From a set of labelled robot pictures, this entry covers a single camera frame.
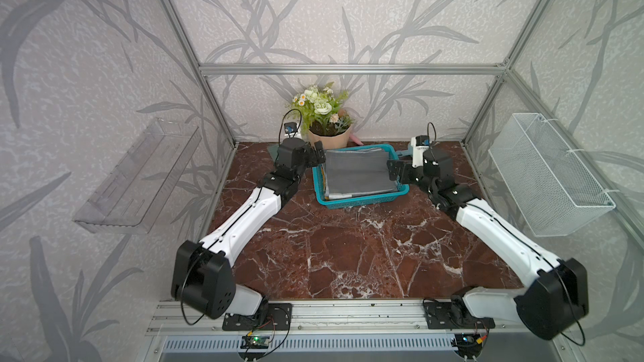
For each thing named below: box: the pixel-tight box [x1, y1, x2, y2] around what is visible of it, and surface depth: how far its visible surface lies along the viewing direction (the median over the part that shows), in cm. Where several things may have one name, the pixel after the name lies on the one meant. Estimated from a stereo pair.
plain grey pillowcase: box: [324, 147, 399, 196], surface depth 101 cm
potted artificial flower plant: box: [287, 82, 354, 150], surface depth 94 cm
